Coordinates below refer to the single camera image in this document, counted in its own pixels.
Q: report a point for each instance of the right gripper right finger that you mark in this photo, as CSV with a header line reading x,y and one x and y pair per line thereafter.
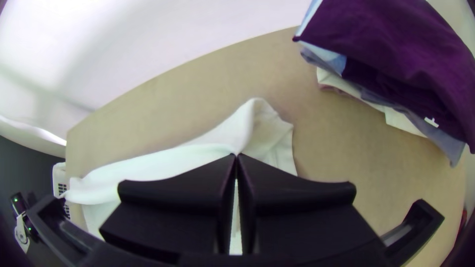
x,y
297,218

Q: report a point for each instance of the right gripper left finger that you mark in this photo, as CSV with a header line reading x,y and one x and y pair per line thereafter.
x,y
174,215

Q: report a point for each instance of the white t-shirt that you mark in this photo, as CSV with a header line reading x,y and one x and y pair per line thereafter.
x,y
241,126

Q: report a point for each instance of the white laundry basket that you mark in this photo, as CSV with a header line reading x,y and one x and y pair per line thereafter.
x,y
60,185

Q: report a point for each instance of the pile of folded clothes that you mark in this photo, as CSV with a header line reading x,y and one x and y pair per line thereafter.
x,y
400,48

